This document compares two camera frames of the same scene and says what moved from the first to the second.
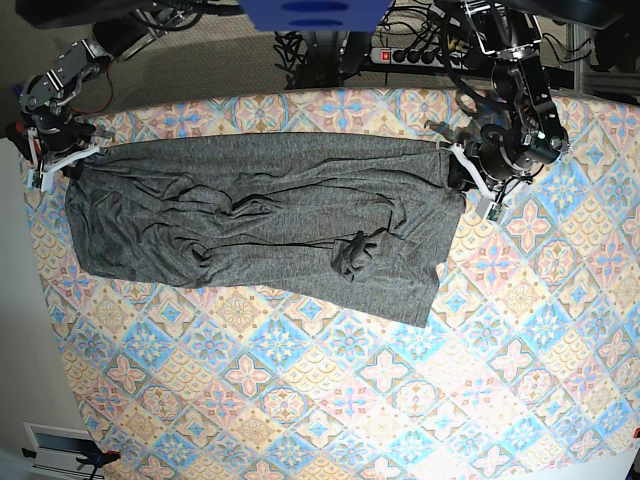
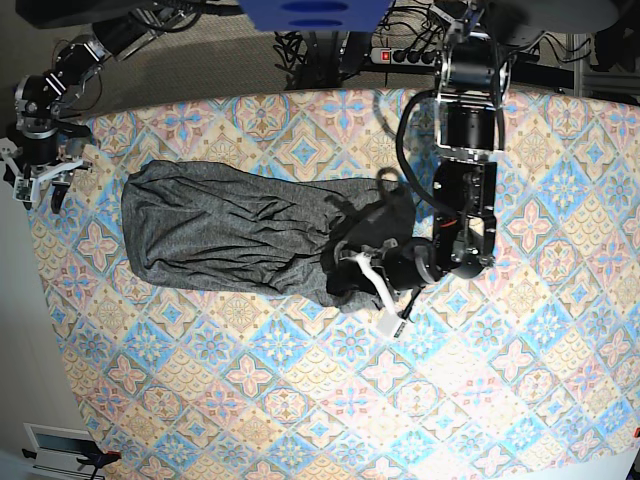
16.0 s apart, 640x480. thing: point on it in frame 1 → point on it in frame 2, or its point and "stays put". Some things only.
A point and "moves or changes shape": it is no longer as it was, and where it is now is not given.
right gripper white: [464, 175] → [347, 276]
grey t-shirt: [358, 224] moves or changes shape
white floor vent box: [59, 447] stays put
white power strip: [407, 57] stays put
